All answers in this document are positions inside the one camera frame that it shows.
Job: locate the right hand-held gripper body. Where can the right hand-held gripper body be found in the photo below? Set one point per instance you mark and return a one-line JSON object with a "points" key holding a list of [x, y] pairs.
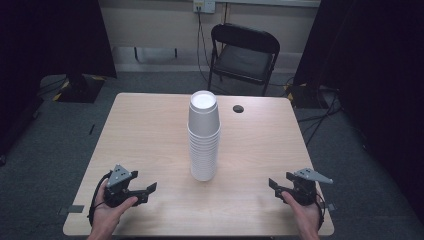
{"points": [[305, 190]]}

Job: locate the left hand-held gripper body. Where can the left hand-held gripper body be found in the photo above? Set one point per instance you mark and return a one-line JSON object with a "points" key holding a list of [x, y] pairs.
{"points": [[116, 178]]}

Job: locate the stack of white cups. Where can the stack of white cups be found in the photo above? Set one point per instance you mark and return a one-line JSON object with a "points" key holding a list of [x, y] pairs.
{"points": [[204, 143]]}

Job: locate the person's right hand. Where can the person's right hand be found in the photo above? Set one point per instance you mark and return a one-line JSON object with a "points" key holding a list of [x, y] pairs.
{"points": [[308, 218]]}

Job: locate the person's left hand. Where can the person's left hand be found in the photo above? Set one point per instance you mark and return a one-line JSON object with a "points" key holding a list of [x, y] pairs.
{"points": [[106, 216]]}

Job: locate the small grey tape piece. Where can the small grey tape piece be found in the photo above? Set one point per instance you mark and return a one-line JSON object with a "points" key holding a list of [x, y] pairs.
{"points": [[331, 207]]}

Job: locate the small black floor strip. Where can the small black floor strip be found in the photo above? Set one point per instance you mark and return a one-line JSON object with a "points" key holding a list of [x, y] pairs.
{"points": [[92, 129]]}

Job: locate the black stand base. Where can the black stand base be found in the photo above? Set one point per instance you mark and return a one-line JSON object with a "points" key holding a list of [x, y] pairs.
{"points": [[80, 90], [303, 96]]}

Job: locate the black round table grommet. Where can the black round table grommet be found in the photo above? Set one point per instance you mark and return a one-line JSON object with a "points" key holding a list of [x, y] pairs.
{"points": [[238, 108]]}

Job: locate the black folding chair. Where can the black folding chair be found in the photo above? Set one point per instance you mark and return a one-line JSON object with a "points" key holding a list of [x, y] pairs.
{"points": [[243, 60]]}

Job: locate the dark curtain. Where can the dark curtain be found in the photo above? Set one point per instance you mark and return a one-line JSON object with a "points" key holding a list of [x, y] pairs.
{"points": [[50, 43], [376, 83]]}

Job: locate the grey wall baseboard cover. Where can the grey wall baseboard cover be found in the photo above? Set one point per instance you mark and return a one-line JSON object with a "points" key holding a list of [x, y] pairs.
{"points": [[155, 55]]}

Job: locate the white wall socket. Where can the white wall socket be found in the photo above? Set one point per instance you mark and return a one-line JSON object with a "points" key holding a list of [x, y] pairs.
{"points": [[204, 5]]}

